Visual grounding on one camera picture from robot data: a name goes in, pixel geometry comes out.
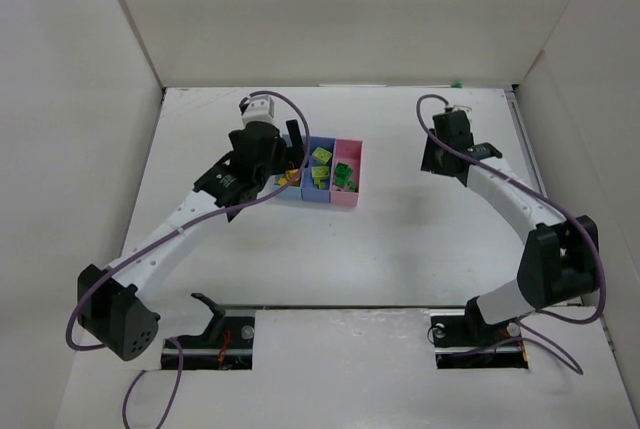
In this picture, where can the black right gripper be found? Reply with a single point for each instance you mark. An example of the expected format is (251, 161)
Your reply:
(432, 152)

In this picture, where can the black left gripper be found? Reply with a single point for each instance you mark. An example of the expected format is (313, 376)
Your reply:
(282, 147)

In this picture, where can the yellow butterfly round brick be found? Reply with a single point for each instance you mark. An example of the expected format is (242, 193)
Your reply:
(292, 175)

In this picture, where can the pale green curved brick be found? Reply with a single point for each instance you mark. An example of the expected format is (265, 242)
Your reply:
(320, 176)

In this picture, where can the dark green plate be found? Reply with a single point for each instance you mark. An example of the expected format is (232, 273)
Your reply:
(341, 180)

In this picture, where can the dark green 2x2 brick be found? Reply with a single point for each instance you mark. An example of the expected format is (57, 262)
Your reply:
(343, 170)

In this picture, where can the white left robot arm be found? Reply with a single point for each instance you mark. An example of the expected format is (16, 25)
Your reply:
(113, 303)

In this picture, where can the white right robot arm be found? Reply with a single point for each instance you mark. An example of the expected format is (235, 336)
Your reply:
(561, 258)

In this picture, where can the purple blue container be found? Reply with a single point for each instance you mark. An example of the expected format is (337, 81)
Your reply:
(318, 191)

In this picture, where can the pink container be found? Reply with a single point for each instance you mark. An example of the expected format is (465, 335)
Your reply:
(348, 152)

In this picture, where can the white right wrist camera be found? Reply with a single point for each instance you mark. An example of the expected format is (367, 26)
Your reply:
(457, 109)

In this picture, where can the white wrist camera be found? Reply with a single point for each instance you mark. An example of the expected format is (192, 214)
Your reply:
(457, 109)
(259, 108)

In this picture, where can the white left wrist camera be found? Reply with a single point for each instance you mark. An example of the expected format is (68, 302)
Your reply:
(259, 108)

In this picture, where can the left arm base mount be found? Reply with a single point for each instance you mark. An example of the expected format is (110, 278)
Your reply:
(225, 344)

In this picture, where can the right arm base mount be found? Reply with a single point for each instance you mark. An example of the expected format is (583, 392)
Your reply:
(463, 341)

